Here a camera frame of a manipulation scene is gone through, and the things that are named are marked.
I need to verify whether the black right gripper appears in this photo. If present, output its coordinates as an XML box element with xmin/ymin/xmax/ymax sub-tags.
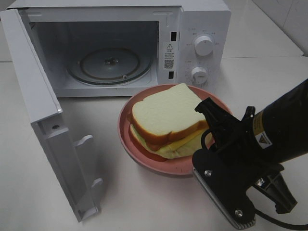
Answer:
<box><xmin>195</xmin><ymin>97</ymin><xmax>297</xmax><ymax>214</ymax></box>

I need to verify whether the toy sandwich with cheese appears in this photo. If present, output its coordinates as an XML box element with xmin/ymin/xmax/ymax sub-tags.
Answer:
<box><xmin>129</xmin><ymin>83</ymin><xmax>209</xmax><ymax>159</ymax></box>

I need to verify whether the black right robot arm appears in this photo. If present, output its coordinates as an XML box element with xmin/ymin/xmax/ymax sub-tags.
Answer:
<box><xmin>192</xmin><ymin>81</ymin><xmax>308</xmax><ymax>217</ymax></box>

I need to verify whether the lower white timer knob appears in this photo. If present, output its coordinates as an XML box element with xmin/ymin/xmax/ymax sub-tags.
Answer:
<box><xmin>191</xmin><ymin>67</ymin><xmax>208</xmax><ymax>85</ymax></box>

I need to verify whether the upper white power knob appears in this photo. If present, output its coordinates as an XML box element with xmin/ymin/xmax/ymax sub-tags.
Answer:
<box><xmin>194</xmin><ymin>35</ymin><xmax>214</xmax><ymax>56</ymax></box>

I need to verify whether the white warning label sticker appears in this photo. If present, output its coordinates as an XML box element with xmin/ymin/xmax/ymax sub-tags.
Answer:
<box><xmin>163</xmin><ymin>42</ymin><xmax>176</xmax><ymax>70</ymax></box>

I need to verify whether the white microwave oven body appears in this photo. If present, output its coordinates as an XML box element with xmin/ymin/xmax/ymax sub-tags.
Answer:
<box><xmin>6</xmin><ymin>0</ymin><xmax>231</xmax><ymax>98</ymax></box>

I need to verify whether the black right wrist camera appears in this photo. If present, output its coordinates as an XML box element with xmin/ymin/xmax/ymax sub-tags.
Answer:
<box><xmin>192</xmin><ymin>149</ymin><xmax>256</xmax><ymax>230</ymax></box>

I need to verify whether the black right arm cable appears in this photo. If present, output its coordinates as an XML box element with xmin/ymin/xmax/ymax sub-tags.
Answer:
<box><xmin>200</xmin><ymin>105</ymin><xmax>308</xmax><ymax>230</ymax></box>

